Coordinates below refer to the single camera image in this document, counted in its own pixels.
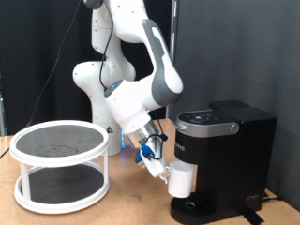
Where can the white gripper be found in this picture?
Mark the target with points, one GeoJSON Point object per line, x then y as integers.
{"type": "Point", "coordinates": [154, 161]}

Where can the white mug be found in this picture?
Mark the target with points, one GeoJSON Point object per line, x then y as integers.
{"type": "Point", "coordinates": [180, 181]}

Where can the black Keurig coffee machine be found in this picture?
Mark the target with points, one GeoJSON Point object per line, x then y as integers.
{"type": "Point", "coordinates": [231, 162]}

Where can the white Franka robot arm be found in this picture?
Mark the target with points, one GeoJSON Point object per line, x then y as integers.
{"type": "Point", "coordinates": [137, 93]}

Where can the black tape strip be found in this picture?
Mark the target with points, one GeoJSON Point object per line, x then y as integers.
{"type": "Point", "coordinates": [253, 218]}

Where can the white two-tier turntable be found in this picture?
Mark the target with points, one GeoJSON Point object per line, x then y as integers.
{"type": "Point", "coordinates": [62, 184]}

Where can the vertical metal corner strip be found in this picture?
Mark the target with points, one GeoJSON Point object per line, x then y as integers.
{"type": "Point", "coordinates": [170, 31]}

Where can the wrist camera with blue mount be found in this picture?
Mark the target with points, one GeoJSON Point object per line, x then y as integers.
{"type": "Point", "coordinates": [139, 157]}

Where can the grey metal frame post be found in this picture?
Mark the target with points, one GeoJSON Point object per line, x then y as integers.
{"type": "Point", "coordinates": [2, 115]}

